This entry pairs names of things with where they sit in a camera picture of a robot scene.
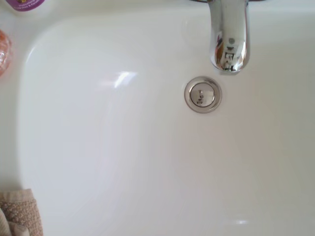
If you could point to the purple labelled bottle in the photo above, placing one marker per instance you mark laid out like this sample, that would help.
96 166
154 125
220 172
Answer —
24 3

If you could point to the white ceramic sink basin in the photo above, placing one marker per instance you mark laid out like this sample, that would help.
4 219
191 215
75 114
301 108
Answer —
128 152

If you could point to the beige terry cloth towel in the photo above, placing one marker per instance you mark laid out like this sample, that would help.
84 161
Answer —
18 214

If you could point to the orange translucent soap bar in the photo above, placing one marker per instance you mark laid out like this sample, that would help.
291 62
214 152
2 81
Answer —
3 52

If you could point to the chrome faucet spout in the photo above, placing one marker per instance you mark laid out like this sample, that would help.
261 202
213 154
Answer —
230 37

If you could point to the chrome sink drain stopper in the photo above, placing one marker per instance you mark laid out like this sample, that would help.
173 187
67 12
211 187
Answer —
202 94

